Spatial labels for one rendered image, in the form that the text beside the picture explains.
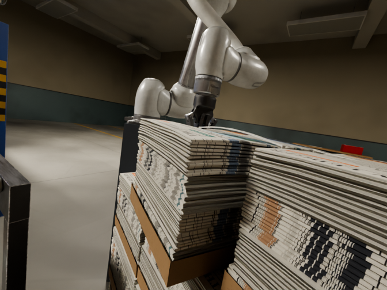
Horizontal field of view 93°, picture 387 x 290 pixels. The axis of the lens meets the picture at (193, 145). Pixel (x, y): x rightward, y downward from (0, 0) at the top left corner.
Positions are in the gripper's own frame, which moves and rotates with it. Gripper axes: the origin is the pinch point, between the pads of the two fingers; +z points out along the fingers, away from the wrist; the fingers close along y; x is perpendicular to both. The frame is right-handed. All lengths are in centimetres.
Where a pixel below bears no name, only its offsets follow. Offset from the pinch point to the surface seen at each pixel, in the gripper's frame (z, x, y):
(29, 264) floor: 96, 86, -51
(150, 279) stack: 28.2, -14.8, -18.6
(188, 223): 2.8, -30.8, -22.6
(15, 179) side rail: 16, 26, -50
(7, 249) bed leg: 37, 21, -50
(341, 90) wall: -172, 173, 626
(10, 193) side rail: 18, 21, -50
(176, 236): 4.7, -30.5, -24.0
